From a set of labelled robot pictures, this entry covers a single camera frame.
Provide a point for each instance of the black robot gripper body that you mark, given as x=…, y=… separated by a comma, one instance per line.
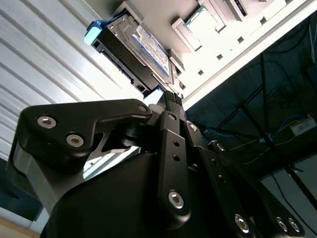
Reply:
x=111, y=203

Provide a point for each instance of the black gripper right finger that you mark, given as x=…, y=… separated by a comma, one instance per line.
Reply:
x=235, y=188

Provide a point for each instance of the hard disk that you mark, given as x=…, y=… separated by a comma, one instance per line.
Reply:
x=119, y=49

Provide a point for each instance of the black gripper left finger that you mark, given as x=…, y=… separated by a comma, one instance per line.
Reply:
x=62, y=129

